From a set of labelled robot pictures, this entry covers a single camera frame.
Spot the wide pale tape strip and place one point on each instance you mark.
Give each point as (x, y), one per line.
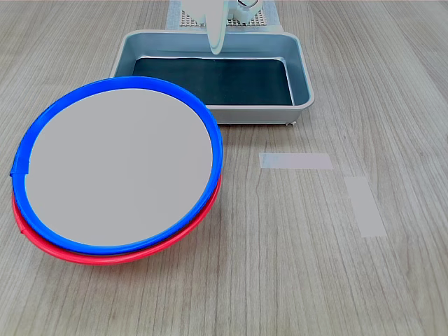
(297, 161)

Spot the pale perforated base plate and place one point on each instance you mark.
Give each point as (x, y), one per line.
(264, 19)

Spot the pale blue sheet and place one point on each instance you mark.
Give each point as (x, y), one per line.
(171, 19)

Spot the steel tray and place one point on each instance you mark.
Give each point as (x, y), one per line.
(299, 70)

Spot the long pale tape strip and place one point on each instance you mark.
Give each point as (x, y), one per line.
(365, 206)

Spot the white plate with red rim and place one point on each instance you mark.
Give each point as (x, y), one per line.
(105, 260)

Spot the white plate with blue rim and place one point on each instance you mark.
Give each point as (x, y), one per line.
(119, 164)

